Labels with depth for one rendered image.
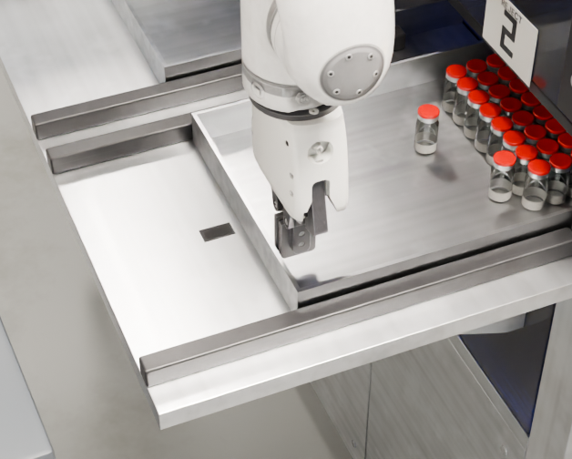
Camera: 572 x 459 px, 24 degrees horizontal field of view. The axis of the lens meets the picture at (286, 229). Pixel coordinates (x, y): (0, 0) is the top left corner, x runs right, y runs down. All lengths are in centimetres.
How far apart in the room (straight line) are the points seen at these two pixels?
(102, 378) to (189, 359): 119
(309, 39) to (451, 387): 76
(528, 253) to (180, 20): 50
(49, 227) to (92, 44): 113
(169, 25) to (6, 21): 18
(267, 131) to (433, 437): 71
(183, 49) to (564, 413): 54
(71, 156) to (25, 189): 136
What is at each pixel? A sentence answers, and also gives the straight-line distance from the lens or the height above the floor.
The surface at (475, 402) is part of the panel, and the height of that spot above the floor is 55.
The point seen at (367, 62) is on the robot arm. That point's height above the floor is 118.
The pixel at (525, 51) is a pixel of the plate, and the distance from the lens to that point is 119.
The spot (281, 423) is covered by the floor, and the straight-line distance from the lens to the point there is 218.
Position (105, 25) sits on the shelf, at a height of 88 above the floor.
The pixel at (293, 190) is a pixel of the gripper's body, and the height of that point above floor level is 101.
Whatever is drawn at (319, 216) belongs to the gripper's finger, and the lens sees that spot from 106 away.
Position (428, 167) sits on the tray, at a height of 88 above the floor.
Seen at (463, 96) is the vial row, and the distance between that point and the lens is 130.
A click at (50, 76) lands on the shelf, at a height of 88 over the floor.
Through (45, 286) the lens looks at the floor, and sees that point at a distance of 242.
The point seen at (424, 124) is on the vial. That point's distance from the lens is 126.
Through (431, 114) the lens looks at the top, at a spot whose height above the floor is 93.
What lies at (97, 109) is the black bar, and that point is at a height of 90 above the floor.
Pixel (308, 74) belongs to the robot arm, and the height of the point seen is 117.
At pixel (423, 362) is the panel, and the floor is 49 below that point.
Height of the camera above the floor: 170
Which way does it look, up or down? 43 degrees down
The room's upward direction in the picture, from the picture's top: straight up
